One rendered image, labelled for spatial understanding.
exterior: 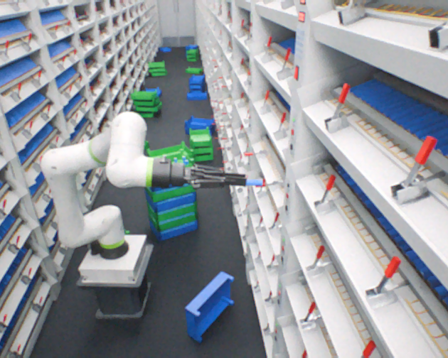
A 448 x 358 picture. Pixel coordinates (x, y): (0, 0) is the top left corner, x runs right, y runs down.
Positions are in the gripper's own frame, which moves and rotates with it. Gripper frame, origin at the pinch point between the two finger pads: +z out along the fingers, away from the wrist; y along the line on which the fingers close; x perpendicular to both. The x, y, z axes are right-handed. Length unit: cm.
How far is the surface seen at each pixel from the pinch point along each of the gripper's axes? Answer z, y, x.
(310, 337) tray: 21, -38, 27
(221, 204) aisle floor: 22, 140, 99
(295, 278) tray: 21.2, -18.3, 23.8
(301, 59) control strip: 7.0, -15.6, -41.5
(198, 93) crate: 12, 454, 98
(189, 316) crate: -6, 19, 87
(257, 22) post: 8, 52, -43
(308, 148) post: 13.9, -17.8, -20.4
